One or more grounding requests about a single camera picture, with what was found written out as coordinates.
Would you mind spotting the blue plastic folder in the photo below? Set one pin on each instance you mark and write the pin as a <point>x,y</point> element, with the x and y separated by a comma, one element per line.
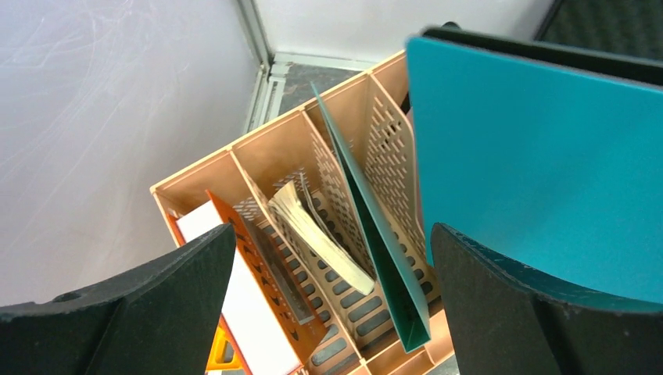
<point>556,168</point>

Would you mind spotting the teal folder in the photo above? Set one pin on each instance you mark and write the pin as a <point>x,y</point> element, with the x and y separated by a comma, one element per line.
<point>404,297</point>

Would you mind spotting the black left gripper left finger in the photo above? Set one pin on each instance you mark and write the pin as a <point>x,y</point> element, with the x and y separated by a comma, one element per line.
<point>158,318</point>

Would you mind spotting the orange Good Morning book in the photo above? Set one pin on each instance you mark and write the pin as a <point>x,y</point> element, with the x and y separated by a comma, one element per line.
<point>266,317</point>

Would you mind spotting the peach plastic file organizer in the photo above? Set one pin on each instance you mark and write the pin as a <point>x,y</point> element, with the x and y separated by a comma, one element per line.
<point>295,147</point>

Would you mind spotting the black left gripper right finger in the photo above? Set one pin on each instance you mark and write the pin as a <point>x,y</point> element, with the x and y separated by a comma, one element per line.
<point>508,318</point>

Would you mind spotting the Nineteen Eighty-Four dark book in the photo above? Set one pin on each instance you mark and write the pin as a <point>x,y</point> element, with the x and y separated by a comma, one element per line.
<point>293,206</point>

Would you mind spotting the black poker chip case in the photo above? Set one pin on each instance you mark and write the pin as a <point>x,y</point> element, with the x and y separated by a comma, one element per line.
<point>625,27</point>

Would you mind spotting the yellow triangular stand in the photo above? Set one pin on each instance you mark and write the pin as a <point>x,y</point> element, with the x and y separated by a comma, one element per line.
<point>222,354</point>

